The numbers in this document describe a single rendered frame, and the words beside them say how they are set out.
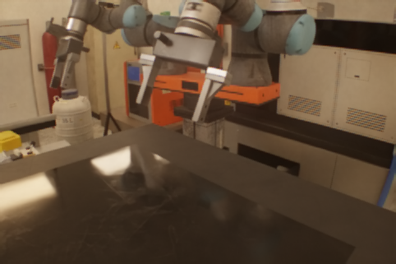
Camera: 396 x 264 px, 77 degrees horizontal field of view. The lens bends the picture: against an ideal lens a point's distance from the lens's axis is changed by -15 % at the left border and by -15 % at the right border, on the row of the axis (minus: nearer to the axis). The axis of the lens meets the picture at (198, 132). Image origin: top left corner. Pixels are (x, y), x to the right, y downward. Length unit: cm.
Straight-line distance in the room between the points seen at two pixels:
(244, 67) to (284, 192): 68
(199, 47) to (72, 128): 290
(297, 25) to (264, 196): 61
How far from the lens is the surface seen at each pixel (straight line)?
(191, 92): 100
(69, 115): 333
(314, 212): 22
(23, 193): 26
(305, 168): 188
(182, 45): 56
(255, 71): 89
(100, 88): 469
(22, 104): 161
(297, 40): 79
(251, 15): 67
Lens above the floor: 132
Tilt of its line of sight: 19 degrees down
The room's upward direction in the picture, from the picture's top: straight up
